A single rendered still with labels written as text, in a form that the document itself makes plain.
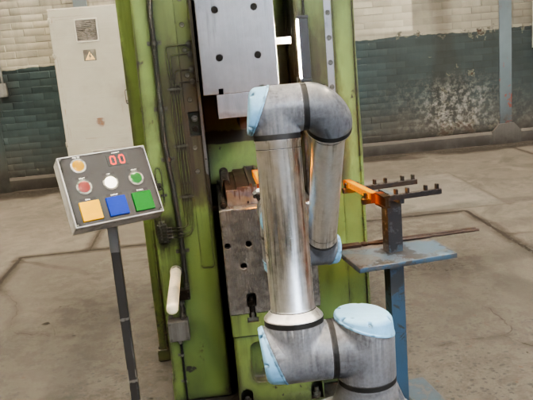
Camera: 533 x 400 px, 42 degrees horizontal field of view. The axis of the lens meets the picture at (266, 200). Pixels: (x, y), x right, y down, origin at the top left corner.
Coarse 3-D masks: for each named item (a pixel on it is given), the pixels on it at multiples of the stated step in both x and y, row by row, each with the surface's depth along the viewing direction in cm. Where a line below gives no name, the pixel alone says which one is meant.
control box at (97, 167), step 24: (72, 168) 253; (96, 168) 257; (120, 168) 261; (144, 168) 265; (72, 192) 250; (96, 192) 254; (120, 192) 257; (72, 216) 247; (120, 216) 254; (144, 216) 260
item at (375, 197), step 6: (348, 180) 278; (348, 186) 274; (354, 186) 268; (360, 186) 266; (360, 192) 262; (366, 192) 256; (372, 192) 254; (378, 192) 248; (372, 198) 249; (378, 198) 247; (384, 198) 242; (378, 204) 247; (384, 204) 243
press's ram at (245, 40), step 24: (216, 0) 262; (240, 0) 263; (264, 0) 263; (216, 24) 264; (240, 24) 265; (264, 24) 265; (216, 48) 266; (240, 48) 267; (264, 48) 267; (216, 72) 268; (240, 72) 268; (264, 72) 269
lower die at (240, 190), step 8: (240, 168) 319; (256, 168) 314; (232, 176) 307; (240, 176) 300; (248, 176) 293; (224, 184) 291; (232, 184) 289; (240, 184) 283; (248, 184) 282; (224, 192) 305; (232, 192) 278; (240, 192) 279; (248, 192) 279; (232, 200) 279; (240, 200) 279; (248, 200) 280; (256, 200) 280
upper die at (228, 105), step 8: (216, 96) 277; (224, 96) 270; (232, 96) 270; (240, 96) 270; (216, 104) 296; (224, 104) 270; (232, 104) 271; (240, 104) 271; (224, 112) 271; (232, 112) 271; (240, 112) 272
